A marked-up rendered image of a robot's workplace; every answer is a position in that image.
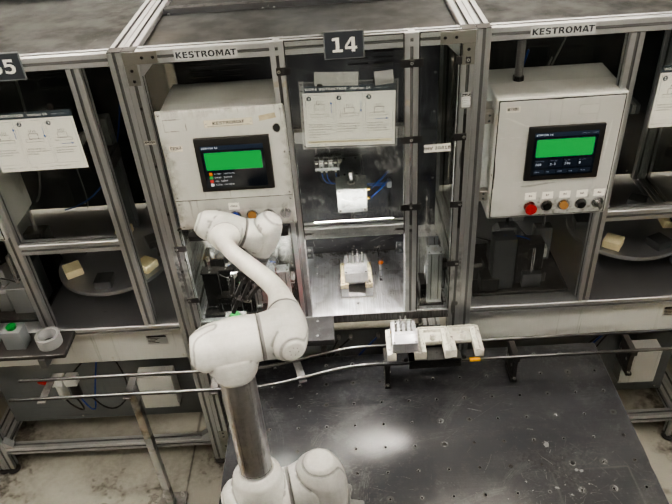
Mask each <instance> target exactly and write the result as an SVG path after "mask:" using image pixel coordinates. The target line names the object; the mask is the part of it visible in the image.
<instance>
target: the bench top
mask: <svg viewBox="0 0 672 504"><path fill-rule="evenodd" d="M516 348H517V351H518V354H519V355H528V354H547V353H565V352H584V351H598V350H597V348H596V346H595V344H594V343H575V344H556V345H538V346H520V347H516ZM383 360H384V357H383V354H373V355H355V356H336V357H318V358H309V359H305V360H301V361H300V362H301V364H302V367H303V370H304V373H305V375H308V374H312V373H316V372H320V371H324V370H328V369H333V368H337V367H342V366H348V365H355V364H364V363H381V362H383ZM255 376H256V382H257V385H262V384H268V383H273V382H279V381H283V380H288V379H292V378H296V377H297V374H296V371H295V368H294V365H293V363H289V364H285V365H280V366H276V367H270V368H265V369H258V371H257V373H256V375H255ZM516 378H517V382H511V380H510V376H509V373H508V370H507V367H506V363H505V359H503V360H485V361H474V362H470V361H466V362H461V366H457V367H438V368H420V369H409V365H392V366H391V369H390V382H391V389H385V382H384V371H383V366H374V367H359V368H351V369H345V370H340V371H336V372H331V373H327V374H323V375H319V376H315V377H311V378H307V382H304V383H299V381H295V382H291V383H286V384H282V385H277V386H272V387H266V388H259V389H258V392H259V398H260V403H261V408H262V413H263V419H264V424H265V429H266V434H267V440H268V445H269V450H270V455H271V457H273V458H275V459H276V460H277V461H278V462H279V464H280V466H281V467H285V466H288V465H290V464H292V463H293V462H295V461H297V460H298V459H299V458H300V457H301V456H302V455H303V454H304V453H306V452H308V451H310V450H312V449H317V448H322V449H327V450H329V451H331V452H332V453H333V454H335V455H336V457H337V458H338V459H339V460H340V462H341V463H342V465H343V467H344V470H345V473H346V477H347V482H348V484H351V486H352V493H351V499H355V500H363V501H364V504H669V502H668V499H667V497H666V495H665V493H664V491H663V489H662V487H661V484H660V482H659V480H658V478H657V476H656V474H655V472H654V470H653V469H652V467H651V465H650V461H649V459H648V457H647V455H646V452H645V450H644V448H643V446H642V444H641V442H640V440H639V438H638V436H637V433H636V431H635V429H634V427H633V425H632V423H631V420H630V418H629V416H628V414H627V412H626V410H625V408H624V406H623V403H622V401H621V399H620V397H619V395H618V393H617V391H616V388H615V386H614V384H613V382H612V380H611V378H610V376H609V373H608V371H607V369H606V367H605V365H604V363H603V361H602V359H601V356H600V354H596V355H577V356H559V357H540V358H522V359H520V362H518V367H517V374H516ZM621 433H625V434H626V436H625V437H623V436H622V435H621ZM570 461H574V462H575V464H574V465H572V464H571V463H570ZM509 464H512V465H513V468H509V467H508V465H509Z"/></svg>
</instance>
